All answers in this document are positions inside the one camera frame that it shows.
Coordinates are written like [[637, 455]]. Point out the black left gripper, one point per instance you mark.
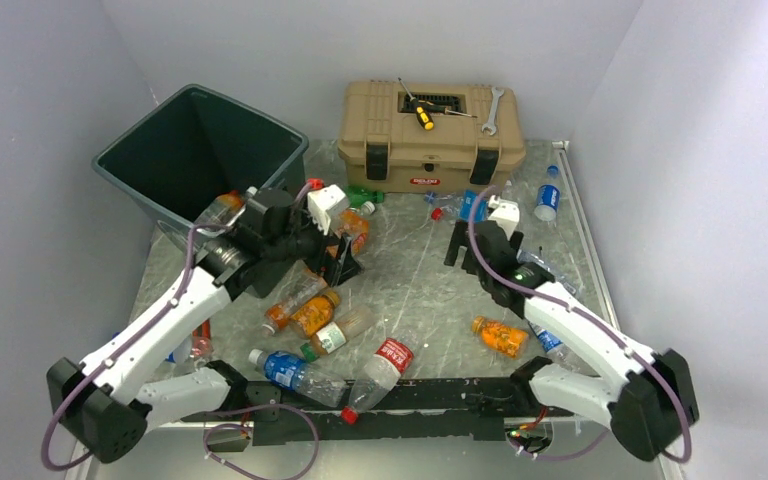
[[336, 269]]

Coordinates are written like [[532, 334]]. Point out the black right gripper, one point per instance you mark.
[[459, 239]]

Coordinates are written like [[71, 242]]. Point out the crushed Pepsi bottle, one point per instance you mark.
[[554, 348]]

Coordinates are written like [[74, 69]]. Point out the large orange label bottle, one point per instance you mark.
[[226, 208]]

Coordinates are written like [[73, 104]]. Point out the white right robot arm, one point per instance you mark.
[[644, 398]]

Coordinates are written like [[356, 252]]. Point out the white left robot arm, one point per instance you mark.
[[108, 400]]

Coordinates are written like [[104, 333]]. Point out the dark green plastic bin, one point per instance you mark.
[[195, 146]]

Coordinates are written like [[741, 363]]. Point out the crushed blue label bottle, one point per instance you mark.
[[450, 206]]

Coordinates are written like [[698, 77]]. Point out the clear bottle orange label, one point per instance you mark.
[[306, 287]]

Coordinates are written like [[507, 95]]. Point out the crushed orange label bottle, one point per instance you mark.
[[354, 222]]

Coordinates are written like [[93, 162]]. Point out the orange juice bottle gold cap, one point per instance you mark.
[[315, 314]]

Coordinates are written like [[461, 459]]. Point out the green plastic bottle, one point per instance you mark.
[[358, 196]]

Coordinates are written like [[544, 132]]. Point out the blue label bottle far right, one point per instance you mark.
[[548, 196]]

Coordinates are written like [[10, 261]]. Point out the clear bottle red label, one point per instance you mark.
[[380, 374]]

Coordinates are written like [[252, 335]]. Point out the blue label water bottle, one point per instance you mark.
[[288, 371]]

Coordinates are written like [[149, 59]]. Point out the orange juice bottle right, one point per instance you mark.
[[507, 340]]

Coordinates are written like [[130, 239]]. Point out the clear bottle blue cap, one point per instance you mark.
[[526, 256]]

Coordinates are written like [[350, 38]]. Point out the silver open-end wrench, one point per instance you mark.
[[490, 126]]

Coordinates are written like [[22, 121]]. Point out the tan plastic toolbox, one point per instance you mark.
[[384, 148]]

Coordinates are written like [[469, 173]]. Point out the yellow black screwdriver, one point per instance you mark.
[[423, 117]]

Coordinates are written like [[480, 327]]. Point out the thin dark screwdriver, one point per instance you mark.
[[441, 109]]

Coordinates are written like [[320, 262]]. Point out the Pepsi bottle at left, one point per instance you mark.
[[182, 353]]

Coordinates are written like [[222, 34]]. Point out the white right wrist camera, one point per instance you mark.
[[505, 213]]

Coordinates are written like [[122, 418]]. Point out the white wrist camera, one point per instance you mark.
[[325, 205], [505, 213]]

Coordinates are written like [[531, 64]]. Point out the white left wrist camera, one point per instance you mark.
[[325, 205]]

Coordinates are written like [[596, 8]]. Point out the red handle adjustable wrench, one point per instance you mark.
[[202, 343]]

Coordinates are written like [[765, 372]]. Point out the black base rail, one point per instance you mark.
[[462, 400]]

